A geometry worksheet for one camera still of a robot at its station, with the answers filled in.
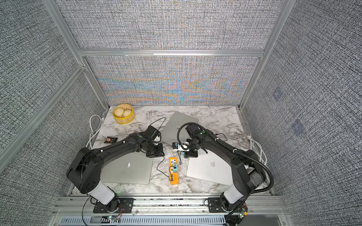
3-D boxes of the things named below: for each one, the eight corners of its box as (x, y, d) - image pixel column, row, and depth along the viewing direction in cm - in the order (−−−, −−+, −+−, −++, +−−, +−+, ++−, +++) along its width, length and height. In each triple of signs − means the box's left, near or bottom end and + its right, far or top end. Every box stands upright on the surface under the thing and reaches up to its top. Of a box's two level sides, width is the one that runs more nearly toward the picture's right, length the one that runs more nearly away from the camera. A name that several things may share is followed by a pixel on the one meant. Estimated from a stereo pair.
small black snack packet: (105, 143, 100) (104, 141, 98) (108, 138, 103) (107, 136, 101) (115, 144, 100) (113, 142, 98) (117, 138, 102) (116, 137, 100)
